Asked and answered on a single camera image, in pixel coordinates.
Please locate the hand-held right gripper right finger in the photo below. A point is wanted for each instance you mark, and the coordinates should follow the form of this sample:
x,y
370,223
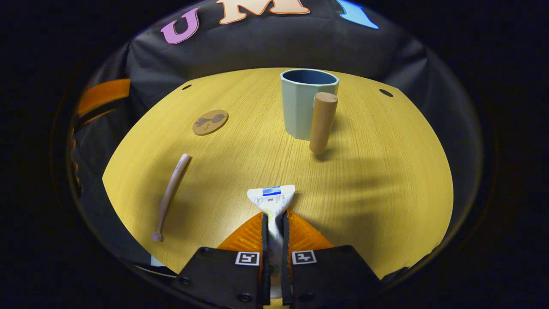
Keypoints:
x,y
286,279

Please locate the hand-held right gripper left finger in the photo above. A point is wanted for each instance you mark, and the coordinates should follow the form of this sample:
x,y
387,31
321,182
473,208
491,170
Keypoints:
x,y
265,279

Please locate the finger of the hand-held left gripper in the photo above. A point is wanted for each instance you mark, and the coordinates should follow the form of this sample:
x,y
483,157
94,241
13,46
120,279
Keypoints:
x,y
103,92

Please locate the white toothpaste tube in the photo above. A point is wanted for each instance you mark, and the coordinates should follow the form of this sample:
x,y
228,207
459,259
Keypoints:
x,y
274,199

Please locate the round brown coaster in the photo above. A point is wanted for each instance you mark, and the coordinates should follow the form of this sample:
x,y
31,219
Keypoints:
x,y
210,122

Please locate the pink toothbrush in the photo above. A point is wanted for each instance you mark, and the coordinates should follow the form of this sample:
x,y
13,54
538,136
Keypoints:
x,y
171,189

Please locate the black backdrop cloth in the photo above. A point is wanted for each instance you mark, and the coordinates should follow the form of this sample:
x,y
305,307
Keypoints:
x,y
240,47

